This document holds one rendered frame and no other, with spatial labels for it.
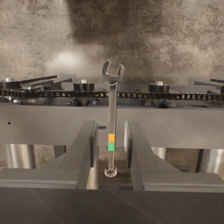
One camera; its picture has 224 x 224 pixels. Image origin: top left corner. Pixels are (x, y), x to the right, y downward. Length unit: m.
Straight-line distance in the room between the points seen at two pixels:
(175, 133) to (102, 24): 1.28
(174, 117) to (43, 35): 1.42
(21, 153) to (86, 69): 0.97
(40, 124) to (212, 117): 0.37
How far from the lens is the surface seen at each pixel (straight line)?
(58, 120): 0.36
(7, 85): 0.72
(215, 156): 0.81
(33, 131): 0.39
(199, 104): 0.72
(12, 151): 0.78
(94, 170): 0.74
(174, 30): 1.60
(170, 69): 1.58
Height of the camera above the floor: 1.49
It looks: 74 degrees down
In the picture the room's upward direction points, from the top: 178 degrees counter-clockwise
